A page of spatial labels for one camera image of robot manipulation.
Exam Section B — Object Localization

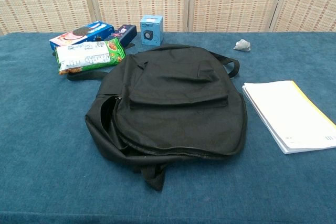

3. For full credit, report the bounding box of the black fabric backpack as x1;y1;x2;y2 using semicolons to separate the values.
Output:
67;43;248;192

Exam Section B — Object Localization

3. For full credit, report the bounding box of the white paper booklet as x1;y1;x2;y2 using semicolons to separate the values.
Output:
241;80;336;155

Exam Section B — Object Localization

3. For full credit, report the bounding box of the light blue speaker box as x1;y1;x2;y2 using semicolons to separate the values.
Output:
139;15;164;46

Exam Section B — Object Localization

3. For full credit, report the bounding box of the dark blue slim box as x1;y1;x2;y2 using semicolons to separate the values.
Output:
104;24;138;46

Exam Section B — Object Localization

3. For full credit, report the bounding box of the small grey crumpled pouch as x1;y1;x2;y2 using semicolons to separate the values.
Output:
233;39;251;52

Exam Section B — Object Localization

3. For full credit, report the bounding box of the green white snack bag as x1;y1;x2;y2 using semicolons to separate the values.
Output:
54;37;127;76

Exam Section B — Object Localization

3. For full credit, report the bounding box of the blue pink cookie box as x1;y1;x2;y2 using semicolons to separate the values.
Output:
49;20;115;51

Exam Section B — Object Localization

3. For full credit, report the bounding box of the blue felt table cover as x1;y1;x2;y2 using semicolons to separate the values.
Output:
0;31;336;224

